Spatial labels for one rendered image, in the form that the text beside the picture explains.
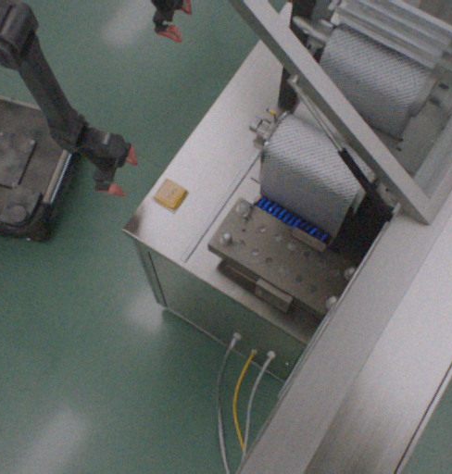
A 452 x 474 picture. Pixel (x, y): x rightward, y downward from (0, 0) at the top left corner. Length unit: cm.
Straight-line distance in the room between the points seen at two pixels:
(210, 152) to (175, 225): 25
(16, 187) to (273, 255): 129
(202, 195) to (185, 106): 121
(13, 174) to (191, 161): 99
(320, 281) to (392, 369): 50
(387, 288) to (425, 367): 26
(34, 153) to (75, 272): 50
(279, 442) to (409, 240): 40
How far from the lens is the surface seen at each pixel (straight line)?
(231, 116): 217
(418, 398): 141
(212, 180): 207
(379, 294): 121
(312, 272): 186
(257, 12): 104
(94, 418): 285
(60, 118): 167
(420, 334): 143
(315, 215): 184
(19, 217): 275
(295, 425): 115
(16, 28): 144
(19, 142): 295
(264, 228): 189
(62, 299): 296
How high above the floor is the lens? 280
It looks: 71 degrees down
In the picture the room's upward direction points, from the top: straight up
